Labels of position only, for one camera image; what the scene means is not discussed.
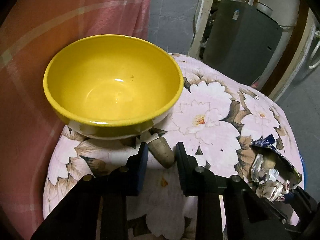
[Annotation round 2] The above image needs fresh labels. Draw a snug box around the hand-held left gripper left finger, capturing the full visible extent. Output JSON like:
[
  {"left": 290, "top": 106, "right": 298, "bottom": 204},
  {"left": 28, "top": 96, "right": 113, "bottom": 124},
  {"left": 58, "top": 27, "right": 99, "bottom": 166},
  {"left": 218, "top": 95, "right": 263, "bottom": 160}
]
[{"left": 30, "top": 142, "right": 150, "bottom": 240}]

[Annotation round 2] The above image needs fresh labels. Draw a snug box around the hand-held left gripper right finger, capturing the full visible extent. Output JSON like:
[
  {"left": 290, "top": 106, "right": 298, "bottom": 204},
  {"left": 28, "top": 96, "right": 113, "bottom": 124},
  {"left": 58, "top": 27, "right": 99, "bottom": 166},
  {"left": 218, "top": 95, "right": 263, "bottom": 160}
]
[{"left": 175, "top": 142, "right": 300, "bottom": 240}]

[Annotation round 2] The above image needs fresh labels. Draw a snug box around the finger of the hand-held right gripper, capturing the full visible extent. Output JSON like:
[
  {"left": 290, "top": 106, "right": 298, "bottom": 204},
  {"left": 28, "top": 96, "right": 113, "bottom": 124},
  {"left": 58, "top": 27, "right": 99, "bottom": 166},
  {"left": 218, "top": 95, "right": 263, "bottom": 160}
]
[{"left": 282, "top": 186, "right": 318, "bottom": 233}]

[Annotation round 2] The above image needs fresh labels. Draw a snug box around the brown cork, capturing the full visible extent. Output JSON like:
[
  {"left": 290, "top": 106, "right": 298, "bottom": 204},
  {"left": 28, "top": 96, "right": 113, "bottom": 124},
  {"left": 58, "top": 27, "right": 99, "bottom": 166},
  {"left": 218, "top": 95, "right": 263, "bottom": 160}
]
[{"left": 148, "top": 137, "right": 175, "bottom": 168}]

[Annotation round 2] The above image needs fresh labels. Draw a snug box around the white wrapper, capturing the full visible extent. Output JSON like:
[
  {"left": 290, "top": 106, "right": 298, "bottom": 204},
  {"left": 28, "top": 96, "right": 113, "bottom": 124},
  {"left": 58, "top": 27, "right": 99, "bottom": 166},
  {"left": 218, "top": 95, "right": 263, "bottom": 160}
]
[{"left": 255, "top": 180, "right": 292, "bottom": 202}]

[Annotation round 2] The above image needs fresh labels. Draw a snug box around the dark blue wrapper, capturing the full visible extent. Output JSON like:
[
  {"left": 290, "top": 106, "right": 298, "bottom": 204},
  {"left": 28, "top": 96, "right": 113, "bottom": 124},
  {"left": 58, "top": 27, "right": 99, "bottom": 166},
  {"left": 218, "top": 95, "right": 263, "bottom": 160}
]
[{"left": 250, "top": 134, "right": 303, "bottom": 188}]

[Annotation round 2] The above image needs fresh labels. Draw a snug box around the yellow bowl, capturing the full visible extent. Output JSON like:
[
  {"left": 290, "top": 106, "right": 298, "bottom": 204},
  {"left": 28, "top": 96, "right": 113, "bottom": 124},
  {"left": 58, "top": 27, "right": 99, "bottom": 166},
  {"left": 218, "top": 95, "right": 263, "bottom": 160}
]
[{"left": 43, "top": 34, "right": 184, "bottom": 139}]

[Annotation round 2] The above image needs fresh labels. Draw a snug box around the pink floral table cloth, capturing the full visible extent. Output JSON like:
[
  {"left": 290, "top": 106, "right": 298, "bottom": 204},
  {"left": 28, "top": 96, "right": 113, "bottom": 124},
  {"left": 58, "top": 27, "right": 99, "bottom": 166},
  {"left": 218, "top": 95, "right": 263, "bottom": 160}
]
[{"left": 42, "top": 53, "right": 304, "bottom": 240}]

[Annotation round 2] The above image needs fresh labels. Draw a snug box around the pink checked cloth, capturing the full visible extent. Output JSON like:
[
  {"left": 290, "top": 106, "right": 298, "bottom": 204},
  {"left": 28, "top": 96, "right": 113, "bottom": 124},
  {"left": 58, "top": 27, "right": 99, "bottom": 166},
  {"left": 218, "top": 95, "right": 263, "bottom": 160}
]
[{"left": 0, "top": 0, "right": 153, "bottom": 230}]

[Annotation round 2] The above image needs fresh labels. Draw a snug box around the metal pot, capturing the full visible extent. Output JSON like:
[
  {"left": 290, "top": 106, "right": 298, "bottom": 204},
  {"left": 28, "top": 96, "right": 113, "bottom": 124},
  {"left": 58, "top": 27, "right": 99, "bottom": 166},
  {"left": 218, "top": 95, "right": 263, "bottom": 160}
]
[{"left": 255, "top": 2, "right": 273, "bottom": 17}]

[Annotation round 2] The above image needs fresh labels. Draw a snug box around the white hose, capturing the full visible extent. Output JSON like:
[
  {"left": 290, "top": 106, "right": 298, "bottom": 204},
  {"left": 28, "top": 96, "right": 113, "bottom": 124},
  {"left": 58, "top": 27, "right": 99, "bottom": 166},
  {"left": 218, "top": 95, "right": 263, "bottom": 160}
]
[{"left": 308, "top": 30, "right": 320, "bottom": 70}]

